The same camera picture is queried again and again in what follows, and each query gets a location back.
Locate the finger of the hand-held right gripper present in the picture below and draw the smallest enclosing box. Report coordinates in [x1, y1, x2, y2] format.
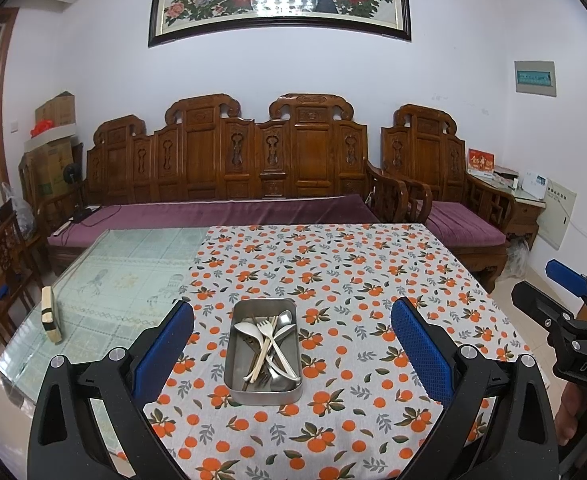
[512, 280, 577, 330]
[546, 259, 587, 306]

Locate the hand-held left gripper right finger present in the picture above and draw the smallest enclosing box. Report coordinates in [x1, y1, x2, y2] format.
[391, 296, 560, 480]

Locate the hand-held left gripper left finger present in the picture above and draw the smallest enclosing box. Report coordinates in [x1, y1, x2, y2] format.
[28, 299, 195, 480]

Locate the rectangular metal tray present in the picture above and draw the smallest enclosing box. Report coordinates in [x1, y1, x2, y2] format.
[228, 297, 304, 406]

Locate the metal fork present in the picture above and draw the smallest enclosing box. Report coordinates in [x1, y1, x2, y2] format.
[254, 360, 285, 392]

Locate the metal spoon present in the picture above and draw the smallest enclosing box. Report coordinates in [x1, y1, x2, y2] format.
[266, 310, 294, 361]

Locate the person's right hand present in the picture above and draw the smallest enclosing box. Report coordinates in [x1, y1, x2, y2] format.
[556, 380, 587, 447]

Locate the clear plastic bag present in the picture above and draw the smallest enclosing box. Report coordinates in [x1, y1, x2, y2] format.
[503, 237, 530, 279]

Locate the white leaning panel cover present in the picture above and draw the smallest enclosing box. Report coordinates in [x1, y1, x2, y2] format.
[538, 177, 577, 250]

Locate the wooden side table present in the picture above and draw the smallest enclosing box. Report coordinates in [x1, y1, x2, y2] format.
[466, 170, 547, 257]

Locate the white desktop device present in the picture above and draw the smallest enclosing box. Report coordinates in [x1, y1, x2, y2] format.
[522, 172, 549, 196]

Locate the purple armchair cushion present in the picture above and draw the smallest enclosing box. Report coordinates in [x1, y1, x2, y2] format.
[426, 201, 508, 248]

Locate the cream block black band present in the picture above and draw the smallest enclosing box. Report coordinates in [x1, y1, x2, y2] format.
[41, 286, 64, 345]

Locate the orange print tablecloth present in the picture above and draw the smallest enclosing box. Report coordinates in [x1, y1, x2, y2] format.
[141, 224, 531, 480]

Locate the red gift box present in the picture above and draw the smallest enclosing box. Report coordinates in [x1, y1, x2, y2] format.
[467, 149, 495, 173]

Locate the wooden side chair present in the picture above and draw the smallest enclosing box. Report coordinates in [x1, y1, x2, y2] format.
[0, 212, 40, 341]

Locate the carved wooden armchair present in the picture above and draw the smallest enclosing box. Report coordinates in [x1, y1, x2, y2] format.
[381, 104, 517, 293]

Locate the carved wooden sofa bench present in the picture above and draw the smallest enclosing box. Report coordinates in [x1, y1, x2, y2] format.
[36, 92, 431, 277]

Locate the grey plastic bag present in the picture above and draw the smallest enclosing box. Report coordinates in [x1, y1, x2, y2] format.
[1, 182, 37, 235]

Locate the large cardboard carton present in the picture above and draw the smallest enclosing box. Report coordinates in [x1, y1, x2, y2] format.
[24, 139, 82, 202]

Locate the small cardboard box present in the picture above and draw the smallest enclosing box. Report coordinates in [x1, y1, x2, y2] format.
[34, 91, 77, 128]

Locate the framed peacock flower painting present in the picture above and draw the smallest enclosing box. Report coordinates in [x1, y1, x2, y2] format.
[148, 0, 412, 48]

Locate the white wall electrical panel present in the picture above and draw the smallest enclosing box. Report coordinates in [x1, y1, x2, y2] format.
[514, 60, 558, 98]

